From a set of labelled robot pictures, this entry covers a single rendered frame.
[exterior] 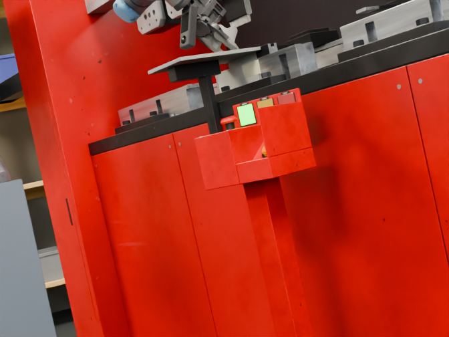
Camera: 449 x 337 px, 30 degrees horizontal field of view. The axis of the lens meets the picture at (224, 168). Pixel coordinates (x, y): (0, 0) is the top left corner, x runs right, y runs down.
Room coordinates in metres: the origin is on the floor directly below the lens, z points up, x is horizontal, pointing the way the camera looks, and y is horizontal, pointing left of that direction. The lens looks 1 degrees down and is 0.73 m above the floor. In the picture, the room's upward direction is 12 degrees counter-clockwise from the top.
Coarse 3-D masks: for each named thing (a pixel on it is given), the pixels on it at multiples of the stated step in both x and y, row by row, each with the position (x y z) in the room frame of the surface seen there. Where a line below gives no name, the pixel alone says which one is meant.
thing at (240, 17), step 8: (224, 0) 2.42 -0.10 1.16; (232, 0) 2.39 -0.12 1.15; (240, 0) 2.36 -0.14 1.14; (248, 0) 2.35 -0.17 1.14; (224, 8) 2.42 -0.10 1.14; (232, 8) 2.39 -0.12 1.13; (240, 8) 2.36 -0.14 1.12; (248, 8) 2.35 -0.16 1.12; (232, 16) 2.40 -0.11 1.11; (240, 16) 2.37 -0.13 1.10; (248, 16) 2.35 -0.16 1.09; (232, 24) 2.42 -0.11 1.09; (240, 24) 2.39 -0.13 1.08
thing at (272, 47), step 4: (268, 44) 2.28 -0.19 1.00; (272, 44) 2.30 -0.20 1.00; (276, 44) 2.30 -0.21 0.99; (264, 48) 2.30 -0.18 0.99; (268, 48) 2.28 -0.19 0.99; (272, 48) 2.29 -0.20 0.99; (276, 48) 2.30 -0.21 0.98; (256, 52) 2.33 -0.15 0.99; (260, 52) 2.32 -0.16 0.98; (264, 52) 2.30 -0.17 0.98; (268, 52) 2.29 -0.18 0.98; (272, 52) 2.29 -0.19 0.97; (260, 56) 2.32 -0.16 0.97
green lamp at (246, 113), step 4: (248, 104) 1.96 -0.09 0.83; (240, 108) 1.98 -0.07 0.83; (244, 108) 1.97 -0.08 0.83; (248, 108) 1.97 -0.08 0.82; (252, 108) 1.96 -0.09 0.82; (240, 112) 1.98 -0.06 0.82; (244, 112) 1.98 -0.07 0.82; (248, 112) 1.97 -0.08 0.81; (252, 112) 1.96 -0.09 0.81; (240, 116) 1.99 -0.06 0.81; (244, 116) 1.98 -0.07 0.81; (248, 116) 1.97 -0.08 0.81; (252, 116) 1.96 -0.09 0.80; (240, 120) 1.99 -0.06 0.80; (244, 120) 1.98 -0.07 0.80; (248, 120) 1.97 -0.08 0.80; (252, 120) 1.96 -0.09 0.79; (244, 124) 1.98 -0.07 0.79
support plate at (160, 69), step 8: (248, 48) 2.28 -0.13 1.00; (256, 48) 2.30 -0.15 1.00; (184, 56) 2.17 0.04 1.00; (192, 56) 2.18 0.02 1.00; (200, 56) 2.20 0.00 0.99; (208, 56) 2.21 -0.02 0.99; (216, 56) 2.24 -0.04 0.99; (224, 56) 2.28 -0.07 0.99; (232, 56) 2.31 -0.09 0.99; (240, 56) 2.36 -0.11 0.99; (168, 64) 2.21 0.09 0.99; (176, 64) 2.22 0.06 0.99; (152, 72) 2.29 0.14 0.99; (160, 72) 2.32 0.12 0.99
